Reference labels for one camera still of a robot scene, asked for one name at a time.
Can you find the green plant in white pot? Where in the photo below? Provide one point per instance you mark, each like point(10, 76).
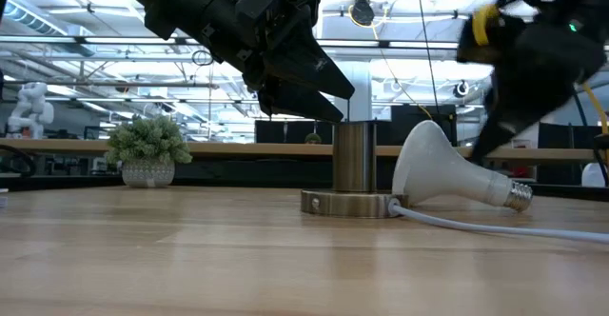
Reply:
point(147, 149)

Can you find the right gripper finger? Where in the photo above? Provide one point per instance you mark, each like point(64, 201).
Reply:
point(514, 116)

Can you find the black aluminium table frame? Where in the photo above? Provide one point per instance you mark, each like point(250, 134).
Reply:
point(238, 180)

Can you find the person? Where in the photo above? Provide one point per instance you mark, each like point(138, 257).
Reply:
point(312, 139)

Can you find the brass lamp socket base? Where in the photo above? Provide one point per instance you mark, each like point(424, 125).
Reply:
point(354, 163)

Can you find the white humanoid robot figure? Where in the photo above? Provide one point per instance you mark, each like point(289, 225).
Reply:
point(31, 109)

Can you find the white rounded container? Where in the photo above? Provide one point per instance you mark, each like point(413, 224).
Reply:
point(594, 175)

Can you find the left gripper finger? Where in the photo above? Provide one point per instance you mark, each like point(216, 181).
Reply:
point(295, 102)
point(309, 68)

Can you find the tan wooden desk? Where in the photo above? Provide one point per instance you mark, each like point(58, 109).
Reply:
point(71, 147)

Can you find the white flood lightbulb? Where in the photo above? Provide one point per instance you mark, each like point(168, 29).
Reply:
point(438, 173)

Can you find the black monitor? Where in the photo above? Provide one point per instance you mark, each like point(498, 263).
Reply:
point(285, 132)
point(566, 137)
point(409, 113)

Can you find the yellow tape band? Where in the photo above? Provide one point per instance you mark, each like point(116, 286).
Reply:
point(483, 23)

